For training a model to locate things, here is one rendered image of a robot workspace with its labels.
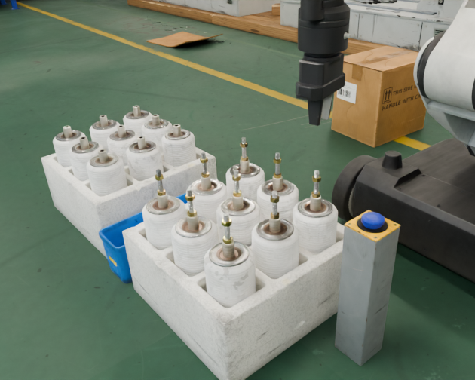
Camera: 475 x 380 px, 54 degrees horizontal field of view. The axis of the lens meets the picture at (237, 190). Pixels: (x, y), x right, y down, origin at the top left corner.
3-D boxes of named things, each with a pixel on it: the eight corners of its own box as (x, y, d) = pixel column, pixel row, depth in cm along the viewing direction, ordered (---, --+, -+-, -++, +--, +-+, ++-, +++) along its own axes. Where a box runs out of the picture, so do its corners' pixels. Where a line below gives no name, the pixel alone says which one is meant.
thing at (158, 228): (197, 258, 117) (190, 195, 108) (185, 284, 108) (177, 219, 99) (160, 255, 118) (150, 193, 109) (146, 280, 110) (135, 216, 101)
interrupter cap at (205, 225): (206, 240, 93) (206, 237, 92) (170, 237, 94) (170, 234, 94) (216, 219, 99) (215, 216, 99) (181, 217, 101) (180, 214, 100)
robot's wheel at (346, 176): (373, 203, 148) (379, 145, 138) (386, 209, 144) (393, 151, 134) (328, 227, 138) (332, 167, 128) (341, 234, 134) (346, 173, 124)
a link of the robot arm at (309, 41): (315, 78, 94) (317, 15, 88) (360, 84, 89) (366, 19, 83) (281, 96, 86) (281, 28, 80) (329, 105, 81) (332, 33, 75)
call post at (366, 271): (355, 329, 103) (368, 210, 88) (382, 348, 99) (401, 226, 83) (333, 346, 100) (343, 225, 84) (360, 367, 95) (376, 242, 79)
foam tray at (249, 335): (251, 228, 139) (249, 175, 130) (357, 297, 112) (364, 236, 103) (133, 289, 118) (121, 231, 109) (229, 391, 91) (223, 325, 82)
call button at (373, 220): (369, 218, 86) (370, 208, 85) (388, 227, 83) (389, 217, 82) (355, 226, 84) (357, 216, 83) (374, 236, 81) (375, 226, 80)
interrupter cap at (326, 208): (335, 201, 103) (335, 199, 103) (331, 221, 97) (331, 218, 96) (300, 198, 105) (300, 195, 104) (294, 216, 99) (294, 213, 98)
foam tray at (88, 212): (155, 167, 176) (148, 122, 167) (219, 207, 150) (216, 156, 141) (54, 206, 155) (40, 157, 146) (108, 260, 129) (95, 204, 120)
